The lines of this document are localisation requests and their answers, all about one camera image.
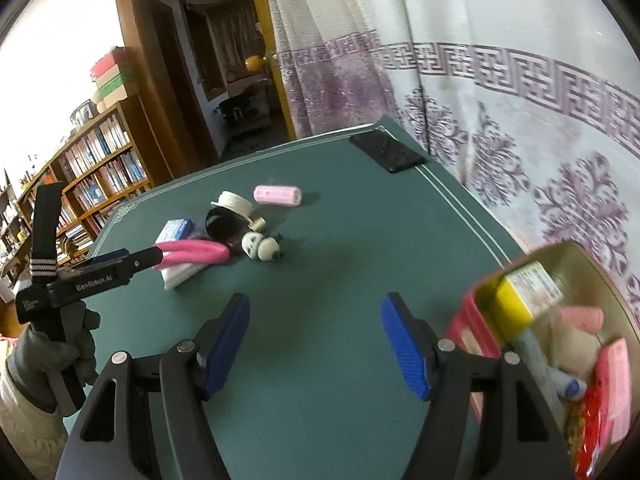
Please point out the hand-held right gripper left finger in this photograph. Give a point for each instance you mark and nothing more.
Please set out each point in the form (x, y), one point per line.
(227, 345)

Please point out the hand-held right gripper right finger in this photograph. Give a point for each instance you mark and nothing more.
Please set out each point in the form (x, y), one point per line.
(405, 350)

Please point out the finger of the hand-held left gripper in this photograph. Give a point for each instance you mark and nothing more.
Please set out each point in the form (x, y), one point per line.
(107, 256)
(145, 258)

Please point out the blue white tissue pack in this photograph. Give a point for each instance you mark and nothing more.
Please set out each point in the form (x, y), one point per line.
(175, 230)

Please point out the pink foam curler rod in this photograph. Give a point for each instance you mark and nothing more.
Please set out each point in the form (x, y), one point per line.
(200, 250)

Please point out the black cone-shaped nozzle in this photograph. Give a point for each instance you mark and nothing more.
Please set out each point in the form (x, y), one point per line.
(222, 225)

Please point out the panda figurine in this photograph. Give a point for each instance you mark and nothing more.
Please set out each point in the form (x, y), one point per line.
(260, 246)

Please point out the green white carton box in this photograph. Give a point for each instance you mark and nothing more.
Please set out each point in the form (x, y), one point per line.
(515, 305)

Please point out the white blue tube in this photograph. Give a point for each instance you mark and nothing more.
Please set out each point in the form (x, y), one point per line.
(537, 360)

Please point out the pink hair roller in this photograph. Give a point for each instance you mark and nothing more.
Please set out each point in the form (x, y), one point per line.
(582, 319)
(277, 195)

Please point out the red grey packet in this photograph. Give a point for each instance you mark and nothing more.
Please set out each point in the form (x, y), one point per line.
(587, 430)

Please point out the person's left forearm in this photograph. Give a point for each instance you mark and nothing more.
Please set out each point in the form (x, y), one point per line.
(25, 435)

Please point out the green desktop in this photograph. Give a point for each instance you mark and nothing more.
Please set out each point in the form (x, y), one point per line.
(325, 260)

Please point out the person's left hand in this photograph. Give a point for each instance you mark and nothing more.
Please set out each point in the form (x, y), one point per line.
(27, 360)

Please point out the white plastic spool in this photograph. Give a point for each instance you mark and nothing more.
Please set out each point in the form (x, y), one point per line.
(235, 202)

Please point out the wooden bookshelf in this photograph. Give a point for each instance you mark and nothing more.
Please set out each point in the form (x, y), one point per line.
(135, 125)

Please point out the metal basket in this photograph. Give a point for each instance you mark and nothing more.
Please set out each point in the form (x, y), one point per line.
(82, 112)

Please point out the white soft pouch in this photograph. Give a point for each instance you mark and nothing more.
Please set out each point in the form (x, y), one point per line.
(570, 350)

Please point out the green white cardboard box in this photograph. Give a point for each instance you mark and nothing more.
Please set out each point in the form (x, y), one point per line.
(117, 87)

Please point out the black chair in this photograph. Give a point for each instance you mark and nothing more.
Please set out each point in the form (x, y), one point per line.
(237, 107)

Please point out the red white cardboard box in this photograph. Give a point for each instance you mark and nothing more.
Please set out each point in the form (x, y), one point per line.
(112, 64)

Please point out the black smartphone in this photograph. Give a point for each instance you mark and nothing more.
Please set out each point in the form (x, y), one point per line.
(387, 152)

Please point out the yellow wooden door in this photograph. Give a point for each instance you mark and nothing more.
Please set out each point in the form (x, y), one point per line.
(286, 110)

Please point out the pink flat packet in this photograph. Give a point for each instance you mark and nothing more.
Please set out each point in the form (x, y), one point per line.
(612, 385)

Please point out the brass door knob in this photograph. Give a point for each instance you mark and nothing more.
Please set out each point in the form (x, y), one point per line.
(253, 63)

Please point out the white purple patterned curtain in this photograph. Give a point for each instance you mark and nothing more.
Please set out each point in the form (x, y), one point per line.
(500, 10)

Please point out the dark wooden door frame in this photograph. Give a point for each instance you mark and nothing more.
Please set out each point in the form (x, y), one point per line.
(127, 35)

